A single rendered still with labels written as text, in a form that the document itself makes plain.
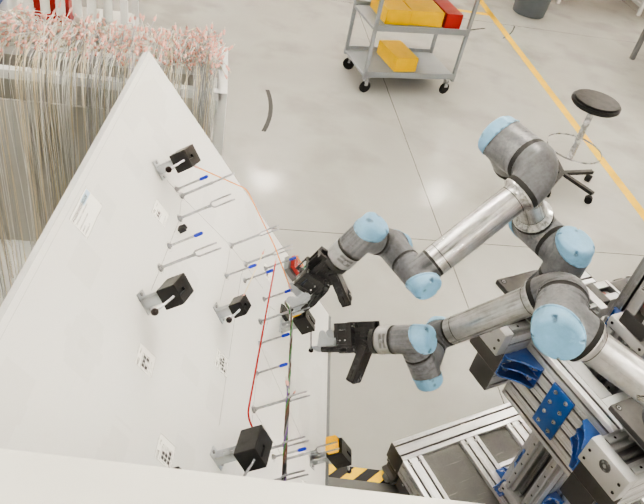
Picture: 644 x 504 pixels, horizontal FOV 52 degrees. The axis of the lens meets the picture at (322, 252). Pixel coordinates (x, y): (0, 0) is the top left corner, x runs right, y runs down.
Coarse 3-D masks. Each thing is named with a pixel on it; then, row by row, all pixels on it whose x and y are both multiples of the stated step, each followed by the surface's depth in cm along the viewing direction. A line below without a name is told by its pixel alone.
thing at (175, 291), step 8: (168, 280) 124; (176, 280) 121; (184, 280) 124; (160, 288) 121; (168, 288) 120; (176, 288) 120; (184, 288) 123; (192, 288) 125; (144, 296) 126; (152, 296) 123; (160, 296) 121; (168, 296) 121; (176, 296) 120; (184, 296) 122; (144, 304) 124; (152, 304) 124; (168, 304) 121; (176, 304) 121; (152, 312) 116
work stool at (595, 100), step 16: (576, 96) 447; (592, 96) 451; (608, 96) 456; (592, 112) 438; (608, 112) 438; (576, 144) 469; (592, 144) 482; (560, 176) 480; (592, 176) 498; (592, 192) 470
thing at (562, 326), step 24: (552, 288) 150; (576, 288) 149; (552, 312) 142; (576, 312) 143; (552, 336) 143; (576, 336) 140; (600, 336) 143; (576, 360) 146; (600, 360) 145; (624, 360) 144; (624, 384) 146
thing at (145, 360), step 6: (138, 348) 119; (144, 348) 120; (138, 354) 118; (144, 354) 120; (150, 354) 121; (138, 360) 118; (144, 360) 119; (150, 360) 121; (138, 366) 117; (144, 366) 119; (150, 366) 120; (144, 372) 118; (150, 372) 120
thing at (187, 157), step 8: (192, 144) 147; (176, 152) 144; (184, 152) 142; (192, 152) 145; (176, 160) 143; (184, 160) 143; (192, 160) 144; (200, 160) 148; (160, 168) 146; (168, 168) 138; (176, 168) 144; (184, 168) 144; (160, 176) 147
